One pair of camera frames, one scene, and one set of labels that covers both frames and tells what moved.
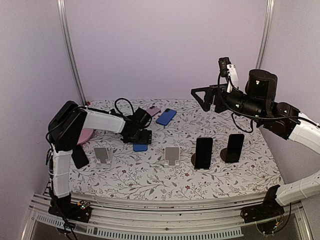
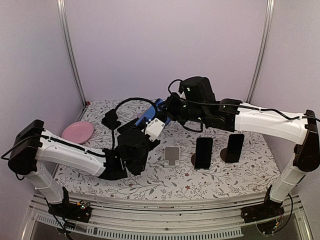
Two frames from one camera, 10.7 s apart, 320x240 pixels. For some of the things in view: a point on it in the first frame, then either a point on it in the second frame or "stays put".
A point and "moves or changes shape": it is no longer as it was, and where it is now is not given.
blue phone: x=140 y=147 moves or changes shape
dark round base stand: x=193 y=159 stays put
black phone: x=204 y=146 stays put
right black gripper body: x=221 y=106 to x=178 y=112
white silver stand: x=172 y=157 stays put
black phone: x=234 y=147 stays put
